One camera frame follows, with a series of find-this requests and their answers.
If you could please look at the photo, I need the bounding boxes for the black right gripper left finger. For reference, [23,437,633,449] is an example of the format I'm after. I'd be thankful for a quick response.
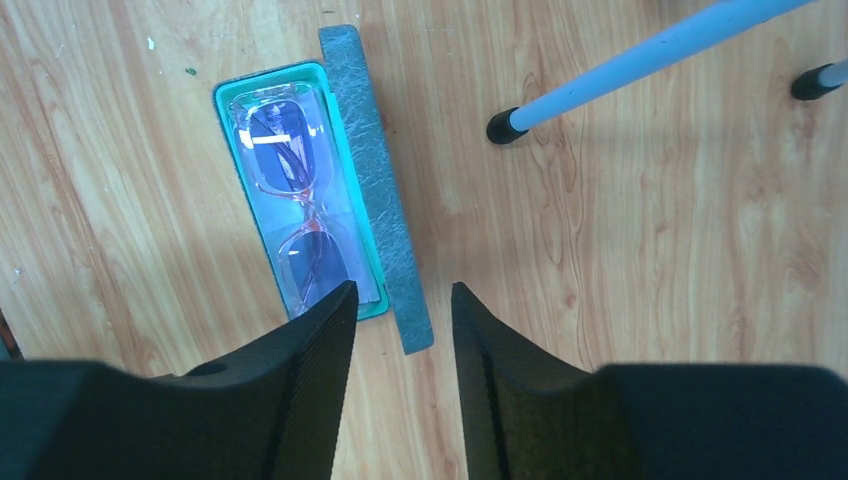
[1,281,358,479]

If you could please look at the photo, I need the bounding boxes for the pink transparent sunglasses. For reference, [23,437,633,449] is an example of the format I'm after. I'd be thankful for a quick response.
[227,81,359,319]

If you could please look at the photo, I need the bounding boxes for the grey tripod stand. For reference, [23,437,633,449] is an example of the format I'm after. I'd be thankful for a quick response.
[486,0,808,145]

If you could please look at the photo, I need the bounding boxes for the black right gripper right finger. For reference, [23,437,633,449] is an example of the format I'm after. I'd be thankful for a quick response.
[451,283,847,479]

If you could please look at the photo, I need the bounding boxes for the light blue cleaning cloth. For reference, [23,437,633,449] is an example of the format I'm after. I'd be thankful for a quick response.
[231,86,386,313]

